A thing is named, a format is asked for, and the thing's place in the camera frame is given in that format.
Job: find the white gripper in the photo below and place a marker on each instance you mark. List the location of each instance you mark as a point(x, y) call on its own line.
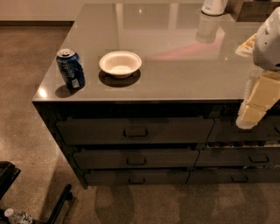
point(268, 48)

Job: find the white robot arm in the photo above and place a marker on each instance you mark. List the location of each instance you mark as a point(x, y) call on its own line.
point(266, 52)

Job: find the top right drawer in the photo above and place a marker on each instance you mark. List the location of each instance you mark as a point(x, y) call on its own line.
point(225, 130)

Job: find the drawer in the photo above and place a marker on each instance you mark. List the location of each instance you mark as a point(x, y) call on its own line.
point(135, 130)
point(136, 177)
point(128, 159)
point(230, 157)
point(225, 130)
point(223, 176)

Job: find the middle right drawer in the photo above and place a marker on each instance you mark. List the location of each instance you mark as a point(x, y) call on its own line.
point(230, 157)

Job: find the bottom right drawer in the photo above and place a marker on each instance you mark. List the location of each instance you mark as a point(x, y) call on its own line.
point(223, 176)

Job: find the dark grey drawer cabinet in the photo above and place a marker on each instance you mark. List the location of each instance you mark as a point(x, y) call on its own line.
point(189, 69)

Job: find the top left drawer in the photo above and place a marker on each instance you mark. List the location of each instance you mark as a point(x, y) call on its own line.
point(135, 130)

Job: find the bottom left drawer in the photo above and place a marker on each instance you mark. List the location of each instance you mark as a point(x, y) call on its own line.
point(136, 177)

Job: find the middle left drawer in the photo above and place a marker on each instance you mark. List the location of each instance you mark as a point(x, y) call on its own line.
point(128, 159)

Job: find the snack bag on counter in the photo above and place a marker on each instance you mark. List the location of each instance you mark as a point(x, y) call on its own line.
point(246, 48)

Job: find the white container on counter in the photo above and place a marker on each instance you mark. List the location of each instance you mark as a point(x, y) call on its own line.
point(214, 7)

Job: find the white paper bowl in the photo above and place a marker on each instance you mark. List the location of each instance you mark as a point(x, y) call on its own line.
point(120, 64)

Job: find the blue soda can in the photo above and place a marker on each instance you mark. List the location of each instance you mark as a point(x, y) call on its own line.
point(70, 68)

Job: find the clear plastic water bottle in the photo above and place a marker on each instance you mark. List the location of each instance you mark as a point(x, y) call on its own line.
point(17, 216)

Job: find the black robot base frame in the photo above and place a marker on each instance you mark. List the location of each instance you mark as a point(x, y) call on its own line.
point(16, 196)

